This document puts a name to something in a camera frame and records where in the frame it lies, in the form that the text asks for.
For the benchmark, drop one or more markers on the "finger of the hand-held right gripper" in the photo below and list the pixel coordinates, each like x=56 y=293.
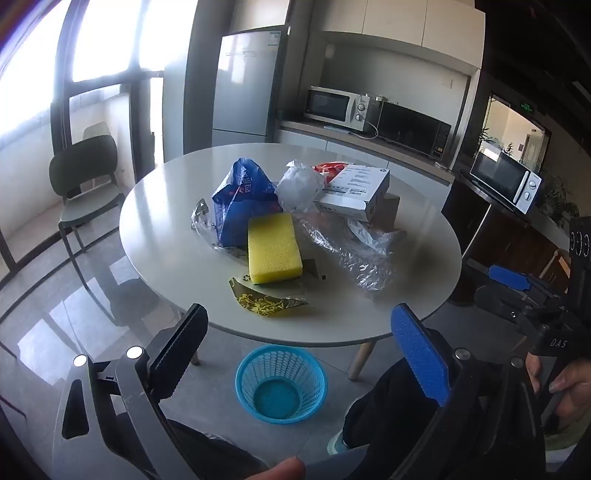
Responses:
x=508 y=277
x=501 y=302

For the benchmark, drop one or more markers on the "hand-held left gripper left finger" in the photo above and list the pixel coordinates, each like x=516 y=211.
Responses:
x=180 y=350

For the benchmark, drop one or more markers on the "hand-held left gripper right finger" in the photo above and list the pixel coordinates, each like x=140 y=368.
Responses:
x=420 y=355

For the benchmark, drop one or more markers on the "blue plastic basket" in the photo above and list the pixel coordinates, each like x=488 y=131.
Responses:
x=258 y=369

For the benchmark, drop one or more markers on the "clear plastic wrap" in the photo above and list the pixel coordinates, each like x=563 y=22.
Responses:
x=360 y=258

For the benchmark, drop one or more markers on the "blue plastic snack bag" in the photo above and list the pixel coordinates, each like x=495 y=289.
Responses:
x=240 y=194

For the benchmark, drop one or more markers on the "white plastic bag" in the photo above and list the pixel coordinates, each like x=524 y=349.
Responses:
x=300 y=184

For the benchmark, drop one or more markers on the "red and white wrapper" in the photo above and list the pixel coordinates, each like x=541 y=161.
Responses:
x=325 y=170

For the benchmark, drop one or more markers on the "person's right hand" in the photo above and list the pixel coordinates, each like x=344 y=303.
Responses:
x=572 y=392

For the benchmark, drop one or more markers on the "person's left hand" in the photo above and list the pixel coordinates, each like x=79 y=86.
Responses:
x=281 y=470

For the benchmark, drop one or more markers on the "dark side cabinet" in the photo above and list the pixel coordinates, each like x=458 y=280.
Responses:
x=508 y=235

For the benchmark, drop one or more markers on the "gold and black wrapper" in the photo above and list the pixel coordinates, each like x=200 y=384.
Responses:
x=258 y=302

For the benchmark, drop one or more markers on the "green potted plant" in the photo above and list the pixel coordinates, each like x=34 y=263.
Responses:
x=561 y=198
x=491 y=141

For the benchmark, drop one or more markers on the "white microwave with black door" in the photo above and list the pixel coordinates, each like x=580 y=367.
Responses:
x=496 y=173

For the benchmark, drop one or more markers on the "person's right white shoe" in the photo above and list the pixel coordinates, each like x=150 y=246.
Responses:
x=337 y=445

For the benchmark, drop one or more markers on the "small clear wrapper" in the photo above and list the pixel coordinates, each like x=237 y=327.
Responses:
x=202 y=217

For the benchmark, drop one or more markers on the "yellow sponge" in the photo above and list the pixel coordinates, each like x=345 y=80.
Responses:
x=272 y=249

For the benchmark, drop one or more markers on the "brown cardboard box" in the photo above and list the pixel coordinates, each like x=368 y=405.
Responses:
x=387 y=210

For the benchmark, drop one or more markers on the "green exit sign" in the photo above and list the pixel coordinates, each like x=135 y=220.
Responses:
x=527 y=108

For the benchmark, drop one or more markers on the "white cardboard box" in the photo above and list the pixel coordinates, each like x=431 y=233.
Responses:
x=355 y=189

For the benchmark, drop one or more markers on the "black microwave oven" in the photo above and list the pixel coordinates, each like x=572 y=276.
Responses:
x=406 y=127

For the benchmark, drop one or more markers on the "dark green chair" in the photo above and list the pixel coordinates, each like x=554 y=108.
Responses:
x=83 y=161

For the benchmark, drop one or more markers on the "white kitchen counter cabinet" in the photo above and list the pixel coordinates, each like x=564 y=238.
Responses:
x=323 y=138

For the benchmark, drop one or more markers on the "white microwave with dials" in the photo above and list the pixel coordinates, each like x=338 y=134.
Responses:
x=328 y=104

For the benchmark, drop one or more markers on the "silver refrigerator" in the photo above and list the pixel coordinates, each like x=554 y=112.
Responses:
x=244 y=83

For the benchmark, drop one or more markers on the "white wall cabinets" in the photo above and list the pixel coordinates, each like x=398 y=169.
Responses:
x=392 y=18

